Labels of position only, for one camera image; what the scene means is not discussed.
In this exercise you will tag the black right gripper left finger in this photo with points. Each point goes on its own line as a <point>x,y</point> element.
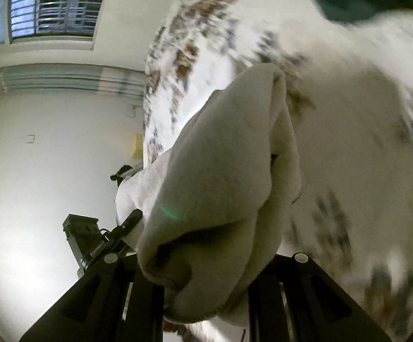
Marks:
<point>111,302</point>

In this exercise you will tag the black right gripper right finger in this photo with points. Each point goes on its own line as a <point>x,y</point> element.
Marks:
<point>293,299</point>

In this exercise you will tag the beige small garment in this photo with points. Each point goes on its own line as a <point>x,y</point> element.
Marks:
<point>214,204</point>

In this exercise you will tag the black clothes pile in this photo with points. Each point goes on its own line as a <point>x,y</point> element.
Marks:
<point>121,174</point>

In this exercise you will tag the yellow object by bed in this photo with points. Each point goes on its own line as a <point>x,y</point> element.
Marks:
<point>137,147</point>

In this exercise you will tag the floral patterned bed cover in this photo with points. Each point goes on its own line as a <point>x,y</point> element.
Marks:
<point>350,91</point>

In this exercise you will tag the barred window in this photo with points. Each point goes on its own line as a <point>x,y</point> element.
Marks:
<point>32,18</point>

